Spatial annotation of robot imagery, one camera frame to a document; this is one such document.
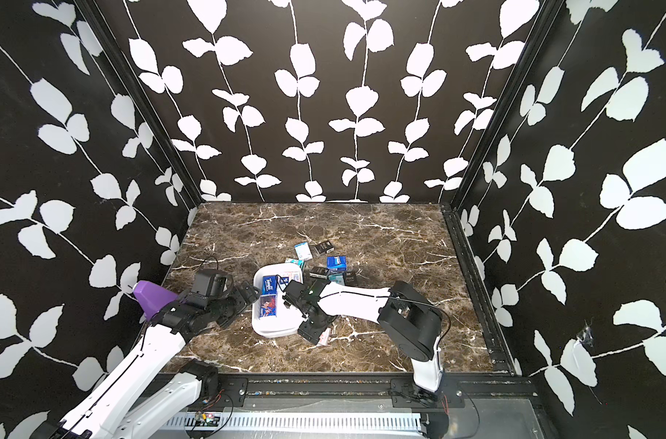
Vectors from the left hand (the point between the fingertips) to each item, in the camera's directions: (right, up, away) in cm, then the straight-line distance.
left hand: (255, 295), depth 80 cm
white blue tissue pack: (+21, -11, -3) cm, 24 cm away
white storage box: (+3, -9, +6) cm, 11 cm away
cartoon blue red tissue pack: (+2, -5, +8) cm, 10 cm away
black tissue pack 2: (+18, +4, +16) cm, 24 cm away
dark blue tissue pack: (+24, +7, +18) cm, 31 cm away
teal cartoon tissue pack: (+24, +2, +15) cm, 28 cm away
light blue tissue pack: (+11, +11, +22) cm, 27 cm away
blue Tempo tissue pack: (+1, 0, +13) cm, 13 cm away
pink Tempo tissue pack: (+9, +4, +13) cm, 16 cm away
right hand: (+17, -11, +5) cm, 21 cm away
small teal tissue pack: (+8, +8, +19) cm, 22 cm away
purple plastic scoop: (-27, +1, -6) cm, 27 cm away
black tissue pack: (+19, +13, +24) cm, 33 cm away
